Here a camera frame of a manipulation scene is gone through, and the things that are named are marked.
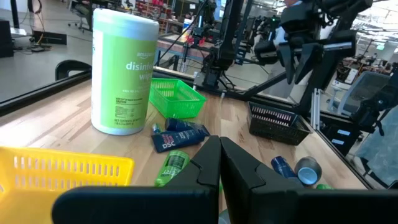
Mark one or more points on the grey deodorant stick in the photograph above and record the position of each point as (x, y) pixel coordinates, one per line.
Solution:
(308, 174)

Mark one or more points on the green plastic basket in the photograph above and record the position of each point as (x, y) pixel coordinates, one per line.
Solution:
(177, 99)

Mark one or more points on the grey office chair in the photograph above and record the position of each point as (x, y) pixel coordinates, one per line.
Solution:
(363, 90)

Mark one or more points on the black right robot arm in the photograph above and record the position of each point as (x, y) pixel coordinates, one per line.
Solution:
(228, 37)

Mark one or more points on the green disinfecting wipes canister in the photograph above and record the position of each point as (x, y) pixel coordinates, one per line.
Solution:
(124, 77)

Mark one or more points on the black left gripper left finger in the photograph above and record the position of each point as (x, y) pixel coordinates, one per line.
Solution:
(140, 205)

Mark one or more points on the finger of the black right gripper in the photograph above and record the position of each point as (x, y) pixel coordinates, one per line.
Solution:
(306, 56)
(287, 59)

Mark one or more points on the silver aluminium strut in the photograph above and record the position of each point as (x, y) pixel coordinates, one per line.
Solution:
(315, 109)

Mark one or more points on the green plastic travel bottle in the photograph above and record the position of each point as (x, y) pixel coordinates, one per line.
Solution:
(172, 166)
(325, 187)

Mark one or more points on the black plastic basket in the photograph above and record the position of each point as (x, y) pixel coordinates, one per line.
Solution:
(276, 127)

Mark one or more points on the black equipment case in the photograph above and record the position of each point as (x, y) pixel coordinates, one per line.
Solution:
(49, 37)

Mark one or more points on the black drawer unit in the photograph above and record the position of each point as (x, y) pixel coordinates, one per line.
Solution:
(339, 140)

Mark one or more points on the background wooden workbench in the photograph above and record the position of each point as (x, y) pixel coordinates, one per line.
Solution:
(174, 46)

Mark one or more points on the background black robot arm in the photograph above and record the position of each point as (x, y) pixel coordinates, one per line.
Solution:
(376, 102)
(264, 28)

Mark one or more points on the navy blue toiletry tube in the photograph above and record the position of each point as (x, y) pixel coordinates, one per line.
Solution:
(177, 140)
(183, 125)
(283, 169)

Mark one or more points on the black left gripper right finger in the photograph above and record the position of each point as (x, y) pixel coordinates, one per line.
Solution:
(311, 208)

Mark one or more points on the yellow plastic basket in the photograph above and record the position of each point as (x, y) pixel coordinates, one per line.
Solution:
(62, 174)

